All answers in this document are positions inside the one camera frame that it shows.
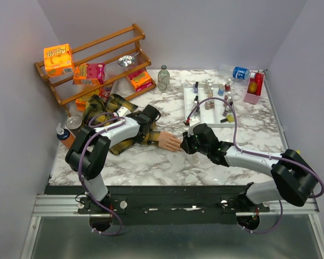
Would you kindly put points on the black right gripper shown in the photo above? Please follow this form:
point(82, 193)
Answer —
point(186, 143)

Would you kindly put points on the yellow plaid shirt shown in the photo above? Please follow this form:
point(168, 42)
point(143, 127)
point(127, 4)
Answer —
point(96, 105)

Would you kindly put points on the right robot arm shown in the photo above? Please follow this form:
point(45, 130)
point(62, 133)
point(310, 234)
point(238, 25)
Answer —
point(292, 179)

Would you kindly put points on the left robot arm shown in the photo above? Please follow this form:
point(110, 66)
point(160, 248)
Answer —
point(88, 152)

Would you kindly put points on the mannequin hand with long nails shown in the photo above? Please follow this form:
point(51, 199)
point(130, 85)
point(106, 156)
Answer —
point(169, 142)

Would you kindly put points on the silver glitter bottle black cap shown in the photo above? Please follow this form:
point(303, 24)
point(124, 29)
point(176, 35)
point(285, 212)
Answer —
point(195, 110)

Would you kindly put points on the orange pink box lower shelf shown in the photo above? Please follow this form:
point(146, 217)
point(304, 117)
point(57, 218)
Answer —
point(140, 78)

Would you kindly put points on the white plastic organizer tray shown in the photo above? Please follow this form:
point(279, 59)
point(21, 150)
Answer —
point(211, 112)

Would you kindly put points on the glass bottle with cap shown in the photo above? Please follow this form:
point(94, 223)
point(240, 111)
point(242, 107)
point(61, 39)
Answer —
point(163, 78)

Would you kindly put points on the gold glitter bottle white cap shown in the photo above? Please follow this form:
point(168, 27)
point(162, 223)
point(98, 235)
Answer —
point(208, 104)

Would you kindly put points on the yellow polish bottle black cap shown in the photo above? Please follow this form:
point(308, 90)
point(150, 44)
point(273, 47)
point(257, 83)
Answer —
point(228, 118)

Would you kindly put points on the red white package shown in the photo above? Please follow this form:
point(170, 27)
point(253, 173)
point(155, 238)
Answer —
point(105, 91)

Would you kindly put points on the purple polish bottle back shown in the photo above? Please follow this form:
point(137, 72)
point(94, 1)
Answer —
point(195, 87)

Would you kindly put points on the coral polish bottle white cap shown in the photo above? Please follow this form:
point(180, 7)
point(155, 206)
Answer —
point(210, 92)

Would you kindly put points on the copper glitter bottle white cap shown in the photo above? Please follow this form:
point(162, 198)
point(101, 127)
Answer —
point(228, 98)

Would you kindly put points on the wooden shelf rack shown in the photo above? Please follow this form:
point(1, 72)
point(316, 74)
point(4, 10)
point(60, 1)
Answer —
point(108, 50)

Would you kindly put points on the metal spoon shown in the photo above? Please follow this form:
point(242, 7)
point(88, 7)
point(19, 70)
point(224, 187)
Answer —
point(127, 60)

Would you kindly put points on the beige polish bottle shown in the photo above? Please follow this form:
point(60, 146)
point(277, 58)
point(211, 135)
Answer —
point(208, 86)

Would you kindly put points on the blue polish bottle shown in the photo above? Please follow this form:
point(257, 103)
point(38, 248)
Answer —
point(221, 90)

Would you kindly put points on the pink orange sponge box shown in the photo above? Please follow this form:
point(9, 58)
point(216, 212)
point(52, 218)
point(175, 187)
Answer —
point(89, 74)

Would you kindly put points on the orange box bottom shelf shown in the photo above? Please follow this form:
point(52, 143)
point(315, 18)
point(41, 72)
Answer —
point(81, 102)

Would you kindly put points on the metal soda can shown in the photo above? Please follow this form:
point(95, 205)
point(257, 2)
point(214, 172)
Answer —
point(74, 124)

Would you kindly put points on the pink plastic bin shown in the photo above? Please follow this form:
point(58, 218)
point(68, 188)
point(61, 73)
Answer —
point(252, 98)

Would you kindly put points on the plastic water bottle blue label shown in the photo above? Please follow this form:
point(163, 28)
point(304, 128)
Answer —
point(236, 72)

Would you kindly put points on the yellow lemon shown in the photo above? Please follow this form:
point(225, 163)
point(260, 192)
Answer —
point(252, 88)

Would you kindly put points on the orange spray bottle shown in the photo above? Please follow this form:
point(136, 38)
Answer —
point(64, 136)

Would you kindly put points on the red ketchup bottle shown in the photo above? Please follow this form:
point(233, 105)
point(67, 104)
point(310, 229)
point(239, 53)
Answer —
point(259, 80)

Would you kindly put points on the orange scrub box large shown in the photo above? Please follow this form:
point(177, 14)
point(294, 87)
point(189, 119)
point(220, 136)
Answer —
point(58, 60)

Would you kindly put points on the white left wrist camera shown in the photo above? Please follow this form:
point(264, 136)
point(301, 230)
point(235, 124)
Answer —
point(123, 111)

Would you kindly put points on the black mounting rail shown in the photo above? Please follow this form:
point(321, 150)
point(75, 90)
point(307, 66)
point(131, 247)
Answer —
point(166, 205)

